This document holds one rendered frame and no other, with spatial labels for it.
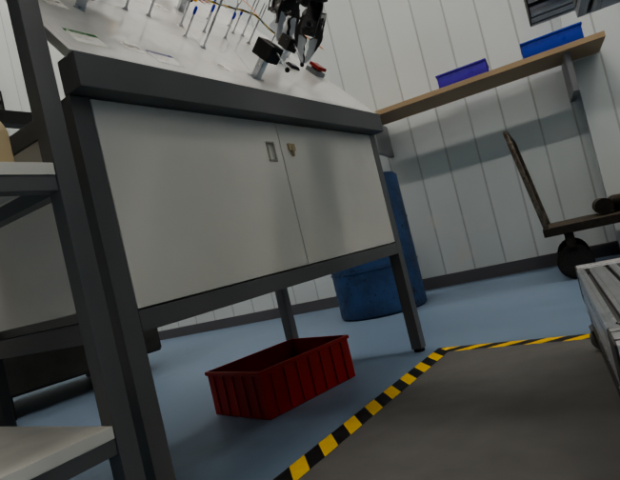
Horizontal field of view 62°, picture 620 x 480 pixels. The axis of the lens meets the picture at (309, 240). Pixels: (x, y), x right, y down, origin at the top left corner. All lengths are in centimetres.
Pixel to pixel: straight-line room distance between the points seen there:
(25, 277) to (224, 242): 41
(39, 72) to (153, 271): 39
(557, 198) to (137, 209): 297
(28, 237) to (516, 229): 301
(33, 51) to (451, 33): 316
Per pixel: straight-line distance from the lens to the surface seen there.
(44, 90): 95
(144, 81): 109
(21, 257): 122
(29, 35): 98
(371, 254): 168
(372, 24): 399
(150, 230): 103
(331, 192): 155
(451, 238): 366
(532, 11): 140
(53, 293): 113
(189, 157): 115
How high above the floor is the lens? 42
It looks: 2 degrees up
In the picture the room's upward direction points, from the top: 13 degrees counter-clockwise
